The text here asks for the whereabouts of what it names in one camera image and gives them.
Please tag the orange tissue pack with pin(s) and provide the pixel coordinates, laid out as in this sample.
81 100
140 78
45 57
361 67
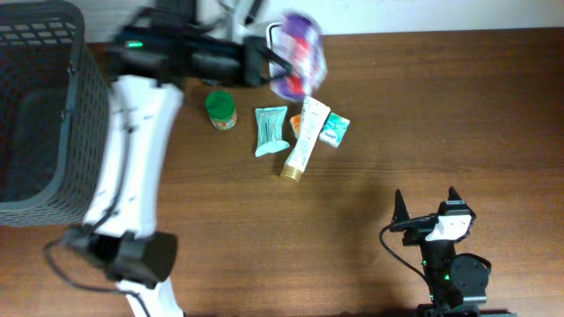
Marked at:
295 123

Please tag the white barcode scanner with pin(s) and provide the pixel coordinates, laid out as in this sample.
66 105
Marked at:
289 40

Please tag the green lid glass jar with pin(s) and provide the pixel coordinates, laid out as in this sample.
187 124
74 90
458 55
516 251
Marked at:
221 110

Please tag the teal white tissue pack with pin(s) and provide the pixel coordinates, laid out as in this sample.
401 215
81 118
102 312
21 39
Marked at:
334 130

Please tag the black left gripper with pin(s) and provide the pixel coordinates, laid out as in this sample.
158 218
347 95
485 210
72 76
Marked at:
241 59

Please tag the grey plastic mesh basket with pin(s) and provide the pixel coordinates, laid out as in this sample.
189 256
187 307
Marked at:
54 115

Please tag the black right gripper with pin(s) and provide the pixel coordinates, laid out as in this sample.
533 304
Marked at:
417 230

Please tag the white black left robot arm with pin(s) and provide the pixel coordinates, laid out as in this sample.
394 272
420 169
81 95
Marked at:
147 64

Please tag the teal wet wipes pack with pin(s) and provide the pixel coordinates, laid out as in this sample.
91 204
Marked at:
270 121

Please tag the purple red snack bag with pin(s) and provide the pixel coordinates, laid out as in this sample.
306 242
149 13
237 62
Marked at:
293 88

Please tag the white gold cap tube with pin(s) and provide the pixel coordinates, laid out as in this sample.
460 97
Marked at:
313 117

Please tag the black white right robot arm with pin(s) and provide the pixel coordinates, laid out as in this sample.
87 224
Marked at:
456 282

